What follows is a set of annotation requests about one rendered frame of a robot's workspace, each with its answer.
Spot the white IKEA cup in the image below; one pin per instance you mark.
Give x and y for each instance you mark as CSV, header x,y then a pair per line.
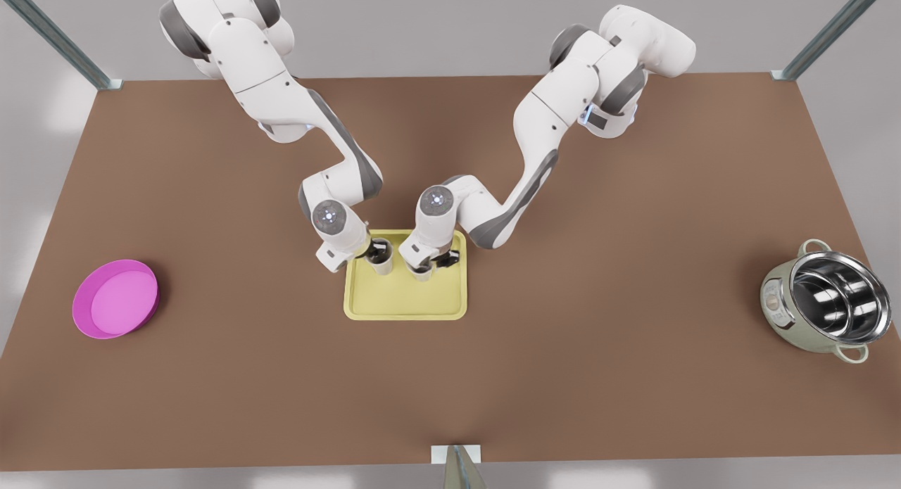
x,y
381,264
421,273

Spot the steel cooking pot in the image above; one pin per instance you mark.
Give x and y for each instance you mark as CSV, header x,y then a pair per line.
x,y
825,300

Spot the silver frame post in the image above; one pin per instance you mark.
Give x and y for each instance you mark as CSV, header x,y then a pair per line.
x,y
459,468
830,32
56,35

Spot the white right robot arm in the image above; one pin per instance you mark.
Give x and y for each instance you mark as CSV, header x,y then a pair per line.
x,y
271,88

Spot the pink round plate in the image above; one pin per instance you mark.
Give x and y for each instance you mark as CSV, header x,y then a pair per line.
x,y
116,299

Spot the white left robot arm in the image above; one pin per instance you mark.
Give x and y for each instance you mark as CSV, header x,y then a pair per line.
x,y
542,123

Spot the yellow rectangular tray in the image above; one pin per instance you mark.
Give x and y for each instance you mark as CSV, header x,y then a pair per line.
x,y
405,292

